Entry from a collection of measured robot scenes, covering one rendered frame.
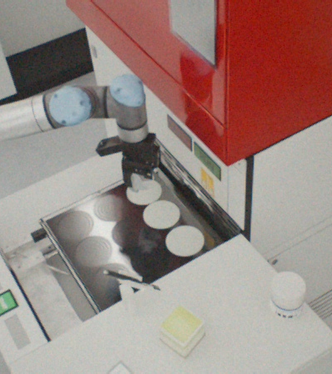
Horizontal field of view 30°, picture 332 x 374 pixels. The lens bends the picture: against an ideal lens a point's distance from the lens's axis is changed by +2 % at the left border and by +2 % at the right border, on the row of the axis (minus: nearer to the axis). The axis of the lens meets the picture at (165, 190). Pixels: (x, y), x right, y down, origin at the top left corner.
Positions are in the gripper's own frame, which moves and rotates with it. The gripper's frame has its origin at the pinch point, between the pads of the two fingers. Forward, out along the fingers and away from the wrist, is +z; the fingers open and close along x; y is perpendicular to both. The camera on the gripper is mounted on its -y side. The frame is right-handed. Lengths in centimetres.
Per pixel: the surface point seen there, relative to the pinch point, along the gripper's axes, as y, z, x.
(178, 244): 14.6, 9.0, -8.4
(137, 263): 6.2, 9.1, -17.1
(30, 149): -104, 100, 95
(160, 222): 7.8, 8.9, -2.7
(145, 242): 6.1, 9.0, -10.2
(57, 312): -8.2, 11.2, -34.6
